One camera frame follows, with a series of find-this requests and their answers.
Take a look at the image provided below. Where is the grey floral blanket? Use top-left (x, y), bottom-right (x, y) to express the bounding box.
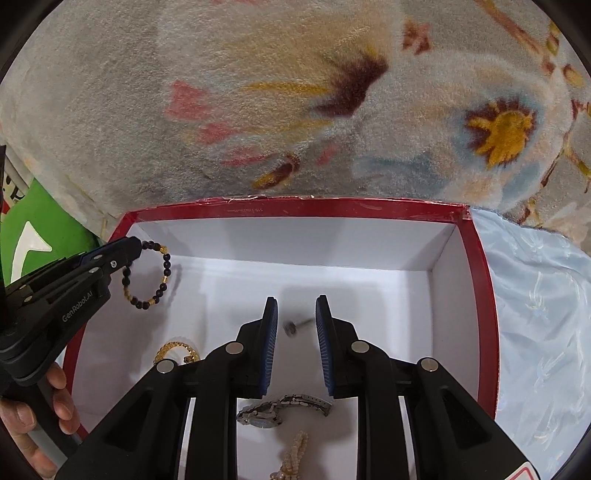
top-left (0, 0), bottom-right (591, 241)

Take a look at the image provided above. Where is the gold chain bracelet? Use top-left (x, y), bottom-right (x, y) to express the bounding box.
top-left (154, 342), bottom-right (201, 366)

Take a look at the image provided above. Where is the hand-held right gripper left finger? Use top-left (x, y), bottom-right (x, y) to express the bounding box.
top-left (55, 296), bottom-right (279, 480)

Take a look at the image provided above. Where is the silver wristwatch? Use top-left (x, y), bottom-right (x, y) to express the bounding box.
top-left (237, 394), bottom-right (333, 429)

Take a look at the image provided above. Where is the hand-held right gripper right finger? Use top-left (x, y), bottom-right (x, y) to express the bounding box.
top-left (315, 295), bottom-right (532, 480)

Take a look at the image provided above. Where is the red cardboard box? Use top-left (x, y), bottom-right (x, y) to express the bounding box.
top-left (62, 196), bottom-right (502, 480)

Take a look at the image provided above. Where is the black bead bracelet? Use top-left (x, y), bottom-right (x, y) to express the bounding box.
top-left (121, 240), bottom-right (172, 309)

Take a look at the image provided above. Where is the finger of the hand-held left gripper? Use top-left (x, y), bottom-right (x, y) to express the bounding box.
top-left (83, 251), bottom-right (139, 277)
top-left (78, 236), bottom-right (141, 267)

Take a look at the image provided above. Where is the pearl bracelet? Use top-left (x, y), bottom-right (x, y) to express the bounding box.
top-left (268, 430), bottom-right (309, 480)

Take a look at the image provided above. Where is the green pillow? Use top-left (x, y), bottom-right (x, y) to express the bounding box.
top-left (0, 178), bottom-right (100, 283)

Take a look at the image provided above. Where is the person's left hand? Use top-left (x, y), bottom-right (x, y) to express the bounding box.
top-left (0, 362), bottom-right (78, 480)

